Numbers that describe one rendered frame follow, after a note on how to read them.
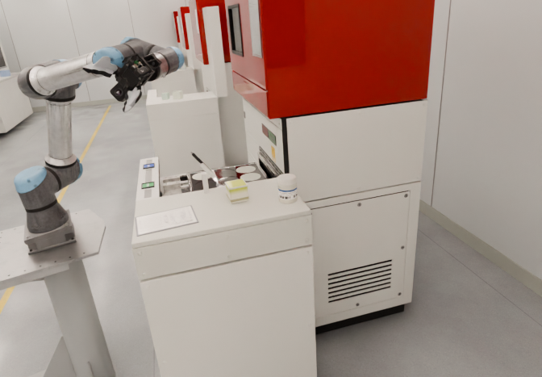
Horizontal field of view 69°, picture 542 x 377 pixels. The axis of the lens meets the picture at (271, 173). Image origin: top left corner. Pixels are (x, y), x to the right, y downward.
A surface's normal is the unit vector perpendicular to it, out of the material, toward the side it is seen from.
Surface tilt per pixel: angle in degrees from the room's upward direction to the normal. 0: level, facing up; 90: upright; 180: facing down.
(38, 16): 90
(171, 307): 90
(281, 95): 90
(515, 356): 0
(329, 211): 90
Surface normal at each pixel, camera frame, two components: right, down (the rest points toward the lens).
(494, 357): -0.07, -0.93
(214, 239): 0.26, 0.34
